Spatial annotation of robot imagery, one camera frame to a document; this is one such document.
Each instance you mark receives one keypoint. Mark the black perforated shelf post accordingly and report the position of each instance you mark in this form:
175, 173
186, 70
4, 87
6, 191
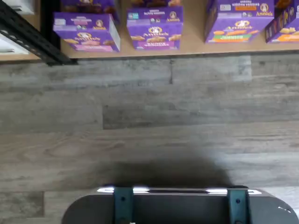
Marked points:
28, 35

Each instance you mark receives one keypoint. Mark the purple Annie's snack box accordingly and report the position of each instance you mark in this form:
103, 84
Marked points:
154, 2
88, 6

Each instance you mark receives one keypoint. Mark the white snack carton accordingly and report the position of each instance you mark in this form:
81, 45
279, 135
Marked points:
21, 5
9, 44

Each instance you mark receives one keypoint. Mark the purple box violet patch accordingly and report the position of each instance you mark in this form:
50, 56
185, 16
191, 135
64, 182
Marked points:
155, 30

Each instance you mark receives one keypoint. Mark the purple box yellow patch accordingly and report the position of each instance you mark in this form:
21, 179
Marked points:
287, 32

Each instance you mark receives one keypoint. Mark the black rounded robot base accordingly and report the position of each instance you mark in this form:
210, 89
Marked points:
175, 210

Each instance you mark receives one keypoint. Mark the purple box green patch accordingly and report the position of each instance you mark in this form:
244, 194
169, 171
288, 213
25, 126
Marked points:
238, 25

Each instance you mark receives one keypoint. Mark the tan shelf board under purple boxes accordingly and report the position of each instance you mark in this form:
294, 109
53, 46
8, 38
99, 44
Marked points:
196, 28

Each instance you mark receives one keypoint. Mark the purple box pink patch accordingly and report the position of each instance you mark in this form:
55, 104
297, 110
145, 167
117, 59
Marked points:
86, 35

